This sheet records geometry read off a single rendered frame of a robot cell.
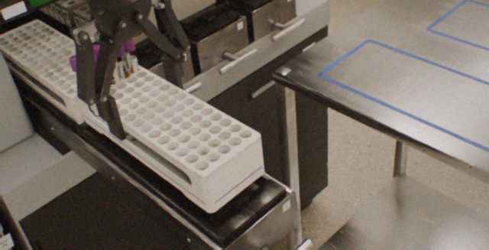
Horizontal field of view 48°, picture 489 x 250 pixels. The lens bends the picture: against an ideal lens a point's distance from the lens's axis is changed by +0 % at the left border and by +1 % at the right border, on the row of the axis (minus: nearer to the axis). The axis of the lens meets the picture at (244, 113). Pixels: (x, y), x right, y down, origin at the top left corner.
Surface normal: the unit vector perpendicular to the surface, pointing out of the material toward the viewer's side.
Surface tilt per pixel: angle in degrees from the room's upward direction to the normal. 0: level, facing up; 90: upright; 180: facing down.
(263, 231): 90
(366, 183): 0
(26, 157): 0
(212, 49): 90
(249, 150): 90
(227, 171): 90
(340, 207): 0
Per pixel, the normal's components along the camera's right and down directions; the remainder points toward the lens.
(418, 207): -0.09, -0.79
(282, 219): 0.70, 0.39
